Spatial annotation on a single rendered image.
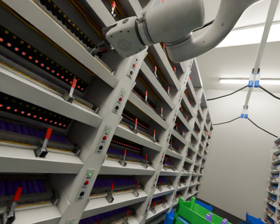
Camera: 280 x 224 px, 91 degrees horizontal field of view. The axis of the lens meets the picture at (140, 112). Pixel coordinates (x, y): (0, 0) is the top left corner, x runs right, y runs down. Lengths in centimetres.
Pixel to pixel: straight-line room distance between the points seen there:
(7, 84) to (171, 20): 43
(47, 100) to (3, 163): 19
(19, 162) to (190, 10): 57
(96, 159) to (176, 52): 51
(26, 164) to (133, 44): 46
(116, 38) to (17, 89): 30
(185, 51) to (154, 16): 12
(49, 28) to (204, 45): 43
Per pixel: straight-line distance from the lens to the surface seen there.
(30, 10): 51
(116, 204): 92
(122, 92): 66
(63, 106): 51
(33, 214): 66
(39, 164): 54
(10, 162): 51
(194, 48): 43
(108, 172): 75
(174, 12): 40
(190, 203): 112
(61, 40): 53
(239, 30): 295
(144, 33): 42
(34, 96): 48
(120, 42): 47
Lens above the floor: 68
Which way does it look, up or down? 13 degrees up
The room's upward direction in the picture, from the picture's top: 20 degrees clockwise
